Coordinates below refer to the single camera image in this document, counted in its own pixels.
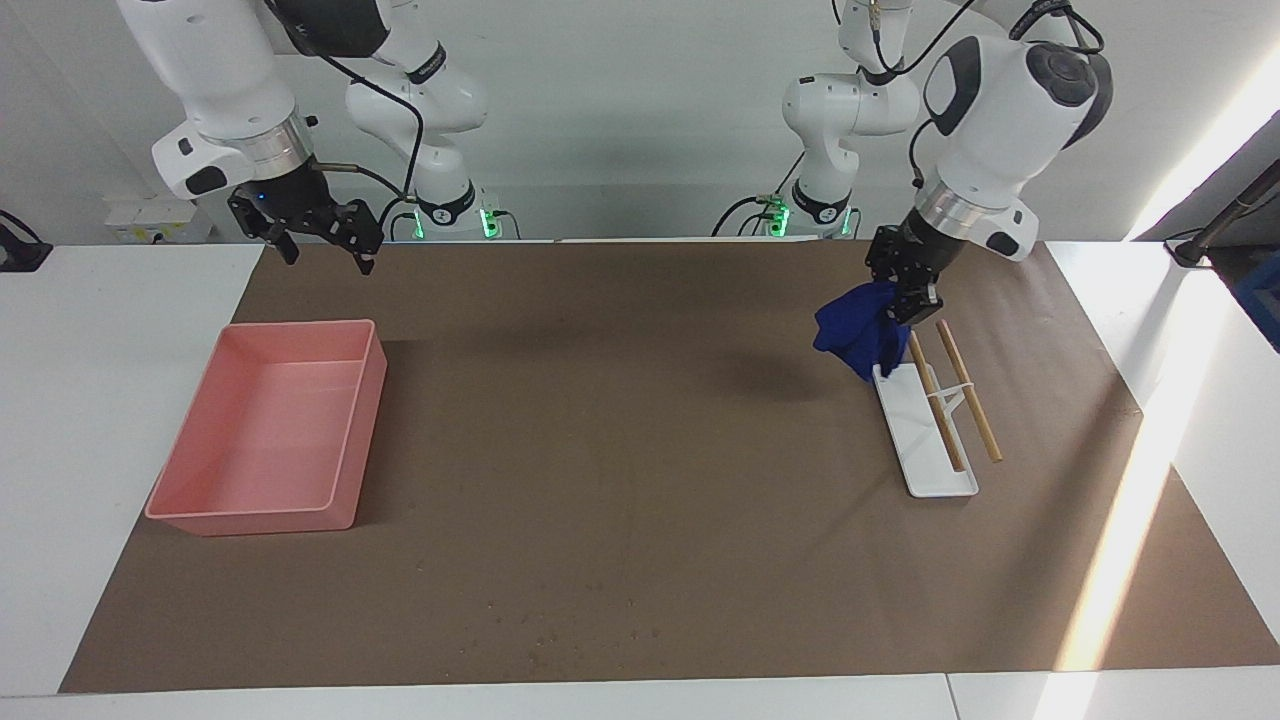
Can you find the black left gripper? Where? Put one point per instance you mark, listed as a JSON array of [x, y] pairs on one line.
[[910, 255]]

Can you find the brown paper table mat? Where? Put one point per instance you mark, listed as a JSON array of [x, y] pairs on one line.
[[640, 450]]

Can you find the white rack with wooden rods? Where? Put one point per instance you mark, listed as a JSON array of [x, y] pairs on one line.
[[935, 470]]

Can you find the blue towel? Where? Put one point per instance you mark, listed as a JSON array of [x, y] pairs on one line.
[[850, 335]]

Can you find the black clamp mount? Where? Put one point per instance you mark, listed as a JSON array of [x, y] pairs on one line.
[[20, 255]]

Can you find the white power strip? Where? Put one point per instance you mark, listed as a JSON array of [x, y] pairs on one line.
[[150, 215]]

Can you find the blue box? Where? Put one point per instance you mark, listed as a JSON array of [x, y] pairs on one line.
[[1262, 310]]

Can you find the black pole stand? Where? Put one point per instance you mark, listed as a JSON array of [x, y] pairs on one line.
[[1225, 220]]

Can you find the pink plastic bin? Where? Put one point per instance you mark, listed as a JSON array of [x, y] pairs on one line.
[[270, 430]]

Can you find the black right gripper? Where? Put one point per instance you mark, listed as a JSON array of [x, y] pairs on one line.
[[290, 200]]

